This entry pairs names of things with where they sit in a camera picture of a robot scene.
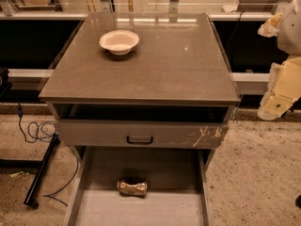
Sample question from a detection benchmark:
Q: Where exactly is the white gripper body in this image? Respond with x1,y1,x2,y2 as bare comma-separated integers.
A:
272,56,301,102

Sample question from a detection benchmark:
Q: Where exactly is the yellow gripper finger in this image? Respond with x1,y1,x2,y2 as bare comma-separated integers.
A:
258,12,283,38
257,95,293,121

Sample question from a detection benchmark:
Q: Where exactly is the orange can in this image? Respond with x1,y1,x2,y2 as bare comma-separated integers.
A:
117,177,148,197

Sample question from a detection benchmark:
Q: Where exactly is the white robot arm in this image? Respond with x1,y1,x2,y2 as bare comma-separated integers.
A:
258,0,301,121

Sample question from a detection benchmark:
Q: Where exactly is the closed grey top drawer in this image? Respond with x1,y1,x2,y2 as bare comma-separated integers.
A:
55,120,228,150

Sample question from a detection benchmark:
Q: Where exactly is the grey drawer cabinet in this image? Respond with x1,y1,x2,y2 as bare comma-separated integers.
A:
38,11,242,174

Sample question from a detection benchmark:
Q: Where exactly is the open grey middle drawer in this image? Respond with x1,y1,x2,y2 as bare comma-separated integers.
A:
63,148,212,226

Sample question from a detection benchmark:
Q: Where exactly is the white paper bowl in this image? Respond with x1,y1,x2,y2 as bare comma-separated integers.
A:
99,30,139,56

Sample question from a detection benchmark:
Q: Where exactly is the black metal bar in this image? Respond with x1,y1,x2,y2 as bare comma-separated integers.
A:
24,134,60,209

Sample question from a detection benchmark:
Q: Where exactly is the black drawer handle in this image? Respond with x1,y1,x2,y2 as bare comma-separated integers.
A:
126,136,153,145

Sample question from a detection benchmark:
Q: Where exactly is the blue cable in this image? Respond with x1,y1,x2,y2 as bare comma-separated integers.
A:
17,103,80,207

